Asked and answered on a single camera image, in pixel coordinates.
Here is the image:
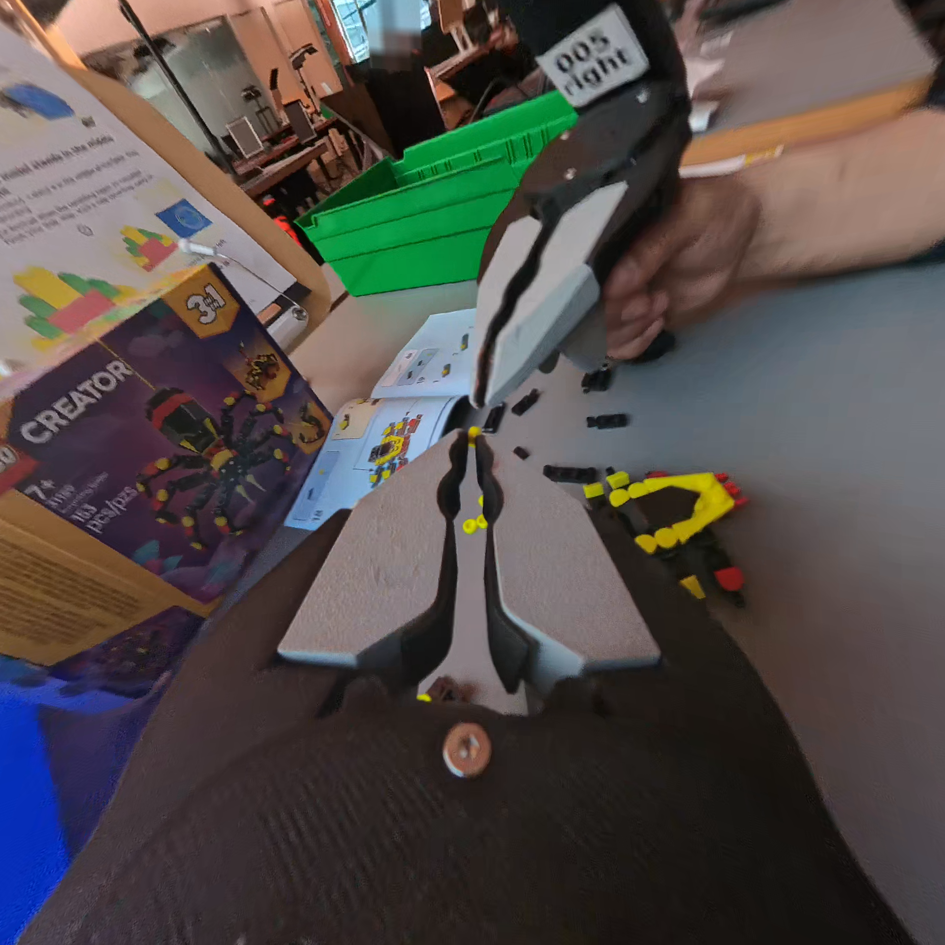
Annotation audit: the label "purple lego set box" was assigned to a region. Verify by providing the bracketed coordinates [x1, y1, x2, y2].
[0, 262, 333, 665]

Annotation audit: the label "instruction sheet on cardboard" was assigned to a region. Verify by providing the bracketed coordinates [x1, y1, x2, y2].
[0, 0, 333, 378]

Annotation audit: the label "yellow black red lego model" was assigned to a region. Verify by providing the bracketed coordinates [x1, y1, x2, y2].
[583, 471, 750, 610]

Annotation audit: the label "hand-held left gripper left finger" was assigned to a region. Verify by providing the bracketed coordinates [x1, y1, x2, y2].
[277, 430, 470, 698]

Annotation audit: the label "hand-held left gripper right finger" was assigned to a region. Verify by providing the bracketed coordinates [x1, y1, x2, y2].
[474, 432, 663, 695]

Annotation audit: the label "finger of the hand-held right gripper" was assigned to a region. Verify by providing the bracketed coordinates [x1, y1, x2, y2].
[489, 179, 630, 406]
[470, 213, 549, 409]

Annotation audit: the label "red black object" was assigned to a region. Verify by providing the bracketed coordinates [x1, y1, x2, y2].
[262, 193, 305, 248]

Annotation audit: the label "metal wire page holder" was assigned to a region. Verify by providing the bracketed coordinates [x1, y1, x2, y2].
[179, 238, 310, 322]

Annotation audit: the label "background wooden table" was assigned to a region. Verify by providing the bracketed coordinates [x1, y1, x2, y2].
[236, 140, 331, 194]

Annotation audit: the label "printed paper sheet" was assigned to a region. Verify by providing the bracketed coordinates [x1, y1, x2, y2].
[0, 22, 296, 370]

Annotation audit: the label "person's right forearm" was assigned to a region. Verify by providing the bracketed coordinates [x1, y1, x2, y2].
[738, 109, 945, 283]

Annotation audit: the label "green plastic bin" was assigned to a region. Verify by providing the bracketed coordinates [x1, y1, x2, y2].
[391, 89, 580, 186]
[294, 151, 536, 298]

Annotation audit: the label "scattered black lego plates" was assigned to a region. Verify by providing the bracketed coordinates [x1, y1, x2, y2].
[481, 365, 630, 486]

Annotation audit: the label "person's right hand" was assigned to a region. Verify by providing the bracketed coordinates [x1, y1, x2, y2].
[601, 177, 766, 363]

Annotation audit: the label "lego instruction booklet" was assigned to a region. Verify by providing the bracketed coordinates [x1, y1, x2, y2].
[284, 309, 481, 533]

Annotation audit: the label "blue plastic bin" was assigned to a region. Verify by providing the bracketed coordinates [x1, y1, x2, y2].
[0, 650, 208, 945]

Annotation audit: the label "white framed board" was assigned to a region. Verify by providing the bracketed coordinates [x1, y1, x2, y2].
[223, 114, 264, 159]

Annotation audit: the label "white stand base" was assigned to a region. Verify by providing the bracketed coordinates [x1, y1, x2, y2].
[254, 295, 315, 351]

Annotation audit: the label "black pole lamp stand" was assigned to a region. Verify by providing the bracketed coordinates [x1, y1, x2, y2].
[118, 0, 241, 174]

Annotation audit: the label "flat cardboard box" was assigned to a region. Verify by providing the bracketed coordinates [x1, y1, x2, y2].
[678, 0, 937, 180]

